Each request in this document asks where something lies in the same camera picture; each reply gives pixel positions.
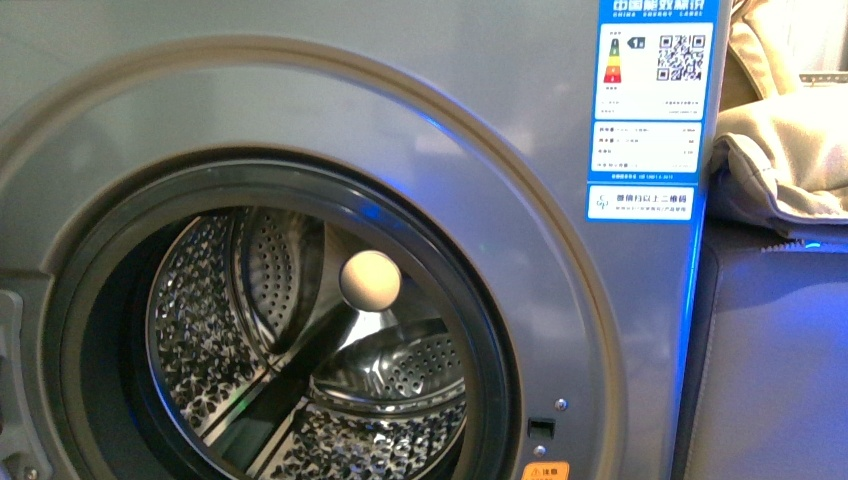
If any steel washing machine drum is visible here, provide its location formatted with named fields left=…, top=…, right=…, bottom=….
left=145, top=206, right=467, bottom=479

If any grey front-load washing machine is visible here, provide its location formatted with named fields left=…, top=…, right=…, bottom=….
left=1, top=1, right=731, bottom=479

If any orange warning sticker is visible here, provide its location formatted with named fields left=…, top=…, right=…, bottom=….
left=520, top=461, right=571, bottom=480

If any blue energy label sticker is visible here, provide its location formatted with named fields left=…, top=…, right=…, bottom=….
left=586, top=0, right=720, bottom=222

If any beige sofa cushion cover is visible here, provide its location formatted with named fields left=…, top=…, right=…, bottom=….
left=706, top=1, right=847, bottom=244

